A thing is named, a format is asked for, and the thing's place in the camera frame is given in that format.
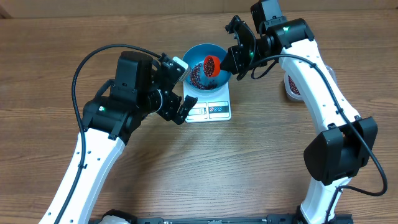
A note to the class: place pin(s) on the white digital kitchen scale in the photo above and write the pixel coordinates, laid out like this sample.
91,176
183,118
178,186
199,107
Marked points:
212,105

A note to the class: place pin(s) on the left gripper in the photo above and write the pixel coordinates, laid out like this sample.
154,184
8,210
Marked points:
173,100

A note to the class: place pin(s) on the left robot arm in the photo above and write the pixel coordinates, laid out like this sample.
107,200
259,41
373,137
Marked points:
142,85

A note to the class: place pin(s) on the red measuring scoop blue handle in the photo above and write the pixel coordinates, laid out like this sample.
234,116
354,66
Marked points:
211,66

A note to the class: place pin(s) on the clear plastic food container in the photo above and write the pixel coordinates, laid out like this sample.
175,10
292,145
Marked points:
294,97

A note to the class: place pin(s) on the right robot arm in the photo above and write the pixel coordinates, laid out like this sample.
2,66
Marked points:
344,139

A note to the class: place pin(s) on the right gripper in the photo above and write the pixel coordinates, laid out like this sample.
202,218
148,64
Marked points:
244,68

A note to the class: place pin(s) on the blue bowl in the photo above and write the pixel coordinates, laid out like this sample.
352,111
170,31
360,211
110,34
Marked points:
195,58

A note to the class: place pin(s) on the red adzuki beans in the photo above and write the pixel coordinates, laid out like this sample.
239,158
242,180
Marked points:
293,87

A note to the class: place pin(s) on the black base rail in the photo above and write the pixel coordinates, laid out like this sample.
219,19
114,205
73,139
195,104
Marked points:
117,216

